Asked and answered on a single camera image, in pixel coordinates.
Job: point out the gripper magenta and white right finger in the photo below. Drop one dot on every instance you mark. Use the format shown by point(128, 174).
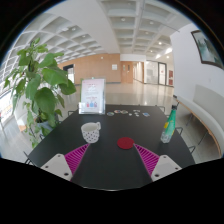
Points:
point(157, 166)

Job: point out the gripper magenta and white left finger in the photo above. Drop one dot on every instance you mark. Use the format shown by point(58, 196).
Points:
point(64, 166)

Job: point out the red round coaster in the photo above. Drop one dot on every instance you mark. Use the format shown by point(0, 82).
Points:
point(125, 143)

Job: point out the white polka dot mug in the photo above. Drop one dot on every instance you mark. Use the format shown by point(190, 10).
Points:
point(91, 132)

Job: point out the round badge left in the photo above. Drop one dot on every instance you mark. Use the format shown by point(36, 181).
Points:
point(110, 114)

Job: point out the large green potted plant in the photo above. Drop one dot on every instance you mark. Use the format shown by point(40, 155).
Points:
point(38, 78)

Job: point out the small blue card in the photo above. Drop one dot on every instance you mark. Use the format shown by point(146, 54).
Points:
point(146, 114)

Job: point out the framed wall picture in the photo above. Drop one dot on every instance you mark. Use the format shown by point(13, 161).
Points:
point(207, 52)

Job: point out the round badge right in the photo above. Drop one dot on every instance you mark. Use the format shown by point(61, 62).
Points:
point(124, 112)

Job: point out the pink sign in acrylic stand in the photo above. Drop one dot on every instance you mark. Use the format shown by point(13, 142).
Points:
point(92, 96)

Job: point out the green plastic bottle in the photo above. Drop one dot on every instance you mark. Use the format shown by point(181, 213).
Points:
point(169, 126)

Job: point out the white bench seat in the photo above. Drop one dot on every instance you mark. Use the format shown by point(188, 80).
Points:
point(208, 107)

